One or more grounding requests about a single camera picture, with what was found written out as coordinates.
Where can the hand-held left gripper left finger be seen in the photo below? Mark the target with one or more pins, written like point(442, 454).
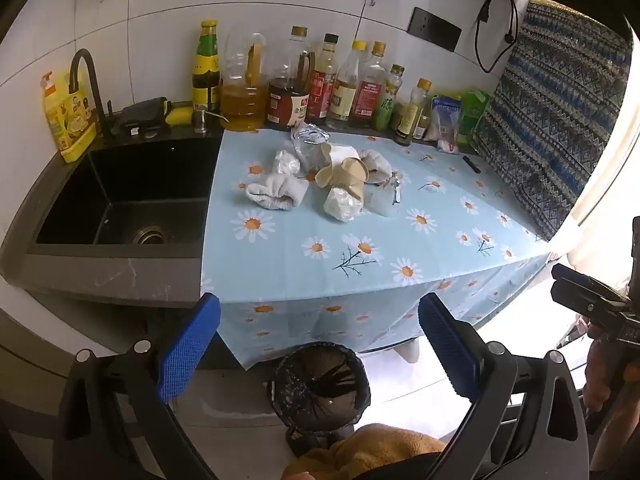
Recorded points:
point(187, 345)

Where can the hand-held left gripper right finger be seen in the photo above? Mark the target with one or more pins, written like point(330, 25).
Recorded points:
point(450, 345)

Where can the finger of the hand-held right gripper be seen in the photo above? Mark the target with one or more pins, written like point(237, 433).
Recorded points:
point(585, 284)
point(575, 300)

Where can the black trash bin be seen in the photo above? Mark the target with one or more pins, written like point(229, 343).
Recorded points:
point(320, 395)

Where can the white sock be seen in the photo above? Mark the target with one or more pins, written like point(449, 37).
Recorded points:
point(272, 192)

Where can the large white paper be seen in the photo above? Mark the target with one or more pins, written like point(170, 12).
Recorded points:
point(342, 205)

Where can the person's right forearm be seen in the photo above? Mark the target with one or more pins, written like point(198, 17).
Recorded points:
point(625, 425)

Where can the person's right hand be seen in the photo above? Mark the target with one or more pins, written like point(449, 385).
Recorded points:
point(602, 375)

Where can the sink drain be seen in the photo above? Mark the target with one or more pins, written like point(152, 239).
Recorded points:
point(148, 235)

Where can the brown fleece garment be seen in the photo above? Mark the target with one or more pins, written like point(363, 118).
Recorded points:
point(365, 450)

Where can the blue daisy tablecloth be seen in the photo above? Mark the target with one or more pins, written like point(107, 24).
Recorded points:
point(325, 270)

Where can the black kitchen sink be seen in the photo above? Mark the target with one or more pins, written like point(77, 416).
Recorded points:
point(130, 195)

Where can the patterned blue cloth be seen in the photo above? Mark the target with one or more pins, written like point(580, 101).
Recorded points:
point(550, 125)

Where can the black marker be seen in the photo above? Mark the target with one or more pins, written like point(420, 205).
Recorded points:
point(471, 165)

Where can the green packet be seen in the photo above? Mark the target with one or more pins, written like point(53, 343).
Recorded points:
point(472, 112)

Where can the small crumpled white paper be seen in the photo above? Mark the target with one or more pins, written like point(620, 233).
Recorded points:
point(286, 162)

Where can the crushed brown paper cup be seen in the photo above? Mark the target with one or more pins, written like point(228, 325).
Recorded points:
point(327, 176)

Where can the blue and white packet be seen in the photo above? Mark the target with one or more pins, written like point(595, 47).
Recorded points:
point(445, 120)

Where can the soap dispenser pump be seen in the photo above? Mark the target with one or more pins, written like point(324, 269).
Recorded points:
point(201, 120)

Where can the small bottle with yellow cap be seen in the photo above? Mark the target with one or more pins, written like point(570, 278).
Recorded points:
point(410, 120)

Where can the yellow sponge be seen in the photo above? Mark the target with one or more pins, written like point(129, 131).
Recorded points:
point(181, 115)

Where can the crumpled clear plastic bag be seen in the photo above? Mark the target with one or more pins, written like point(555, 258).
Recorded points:
point(307, 142)

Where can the green bottle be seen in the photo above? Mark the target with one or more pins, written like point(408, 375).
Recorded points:
point(387, 107)

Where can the large clear oil jug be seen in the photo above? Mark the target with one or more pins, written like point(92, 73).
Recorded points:
point(244, 102)

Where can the yellow dish soap bottle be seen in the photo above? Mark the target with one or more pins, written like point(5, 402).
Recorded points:
point(70, 120)

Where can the clear bottle with red label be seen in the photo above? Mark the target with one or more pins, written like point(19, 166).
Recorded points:
point(367, 97)

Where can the dark sauce jug red label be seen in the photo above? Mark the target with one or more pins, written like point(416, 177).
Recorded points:
point(287, 102)

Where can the clear bottle with beige label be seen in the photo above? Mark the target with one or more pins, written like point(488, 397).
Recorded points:
point(345, 95)

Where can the dark bottle with yellow label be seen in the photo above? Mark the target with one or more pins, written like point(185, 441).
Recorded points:
point(206, 70)

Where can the slim bottle with red label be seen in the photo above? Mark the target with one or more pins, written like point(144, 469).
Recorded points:
point(322, 87)

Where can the black faucet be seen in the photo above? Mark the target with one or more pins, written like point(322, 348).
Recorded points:
point(80, 62)

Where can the black wall socket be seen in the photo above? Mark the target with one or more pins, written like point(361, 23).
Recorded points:
point(434, 29)

